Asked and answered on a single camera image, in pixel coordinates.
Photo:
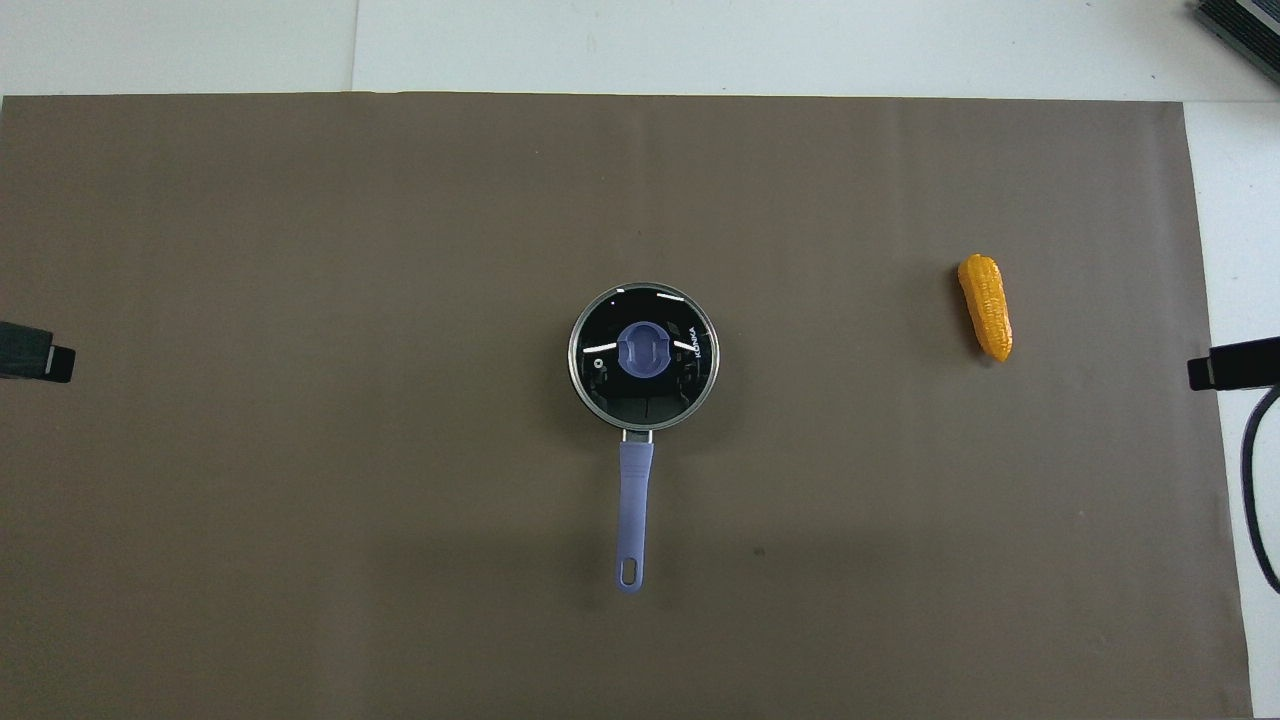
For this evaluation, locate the brown table mat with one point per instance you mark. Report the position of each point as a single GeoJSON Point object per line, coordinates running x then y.
{"type": "Point", "coordinates": [300, 300]}

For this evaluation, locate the glass lid with purple knob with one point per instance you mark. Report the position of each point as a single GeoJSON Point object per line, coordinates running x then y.
{"type": "Point", "coordinates": [643, 352]}

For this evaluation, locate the yellow toy corn cob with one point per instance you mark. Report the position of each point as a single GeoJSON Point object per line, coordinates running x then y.
{"type": "Point", "coordinates": [986, 305]}

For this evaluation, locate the dark grey ribbed device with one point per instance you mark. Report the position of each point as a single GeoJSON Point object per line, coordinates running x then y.
{"type": "Point", "coordinates": [1245, 30]}

